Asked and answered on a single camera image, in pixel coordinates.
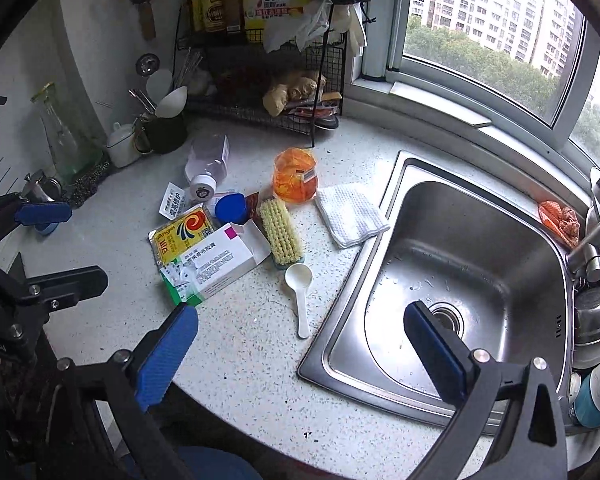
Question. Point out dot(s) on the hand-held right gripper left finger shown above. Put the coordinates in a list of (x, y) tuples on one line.
[(165, 355)]

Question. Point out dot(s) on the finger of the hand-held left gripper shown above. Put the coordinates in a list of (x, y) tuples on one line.
[(42, 213), (70, 282)]

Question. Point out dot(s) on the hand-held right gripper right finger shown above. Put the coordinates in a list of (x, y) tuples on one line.
[(435, 355)]

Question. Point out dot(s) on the white medicine box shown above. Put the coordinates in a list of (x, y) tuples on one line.
[(225, 260)]

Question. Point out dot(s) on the small white printed packet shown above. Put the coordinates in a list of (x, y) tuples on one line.
[(172, 202)]

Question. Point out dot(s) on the clear packet with dark contents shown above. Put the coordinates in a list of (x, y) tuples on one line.
[(252, 205)]

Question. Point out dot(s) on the clear plastic bottle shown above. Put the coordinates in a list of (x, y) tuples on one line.
[(207, 157)]

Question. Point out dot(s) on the orange plastic bag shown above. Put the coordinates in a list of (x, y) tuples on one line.
[(295, 180)]

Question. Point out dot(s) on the small metal cup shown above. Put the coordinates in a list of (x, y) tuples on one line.
[(41, 187)]

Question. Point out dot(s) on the sink drain strainer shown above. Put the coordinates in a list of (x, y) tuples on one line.
[(451, 317)]

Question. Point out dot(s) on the torn green white packet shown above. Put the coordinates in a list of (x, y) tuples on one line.
[(180, 285)]

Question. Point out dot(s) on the clear glass vase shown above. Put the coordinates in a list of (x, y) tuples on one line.
[(70, 145)]

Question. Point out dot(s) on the white ceramic pot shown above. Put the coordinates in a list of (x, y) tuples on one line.
[(122, 147)]

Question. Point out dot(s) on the stainless steel sink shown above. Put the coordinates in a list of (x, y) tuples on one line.
[(455, 240)]

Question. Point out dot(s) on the yellow foil packet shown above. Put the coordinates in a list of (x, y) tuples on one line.
[(185, 232)]

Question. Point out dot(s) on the dark green mug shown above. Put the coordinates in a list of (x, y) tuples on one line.
[(167, 135)]

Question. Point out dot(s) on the white plastic scoop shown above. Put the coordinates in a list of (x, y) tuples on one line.
[(297, 280)]

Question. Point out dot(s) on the blue plastic cap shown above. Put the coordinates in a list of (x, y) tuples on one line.
[(230, 207)]

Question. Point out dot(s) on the white dish cloth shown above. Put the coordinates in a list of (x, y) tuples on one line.
[(350, 215)]

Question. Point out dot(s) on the stainless steel pot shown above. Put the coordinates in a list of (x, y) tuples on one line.
[(597, 320)]

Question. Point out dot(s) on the yellow bristle scrub brush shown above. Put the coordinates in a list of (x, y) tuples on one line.
[(280, 232)]

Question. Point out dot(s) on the white serving spoon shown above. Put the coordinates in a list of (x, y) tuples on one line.
[(172, 102), (159, 82)]

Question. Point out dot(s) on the orange mesh scrubber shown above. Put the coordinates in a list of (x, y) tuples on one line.
[(560, 220)]

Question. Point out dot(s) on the metal faucet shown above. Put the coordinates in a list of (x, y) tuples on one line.
[(587, 245)]

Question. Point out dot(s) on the metal chopsticks bundle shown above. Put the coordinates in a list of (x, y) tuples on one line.
[(185, 70)]

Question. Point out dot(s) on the red seasoning packet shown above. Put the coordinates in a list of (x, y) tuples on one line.
[(310, 109)]

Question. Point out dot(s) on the ginger root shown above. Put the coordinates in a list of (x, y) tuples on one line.
[(290, 90)]

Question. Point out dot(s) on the white plastic bag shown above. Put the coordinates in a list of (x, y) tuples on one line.
[(300, 25)]

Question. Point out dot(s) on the white rubber glove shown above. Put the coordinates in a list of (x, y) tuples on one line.
[(355, 25)]

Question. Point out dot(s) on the round metal wall hook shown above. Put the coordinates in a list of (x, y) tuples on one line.
[(147, 63)]

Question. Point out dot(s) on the white window frame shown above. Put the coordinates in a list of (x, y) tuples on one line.
[(430, 87)]

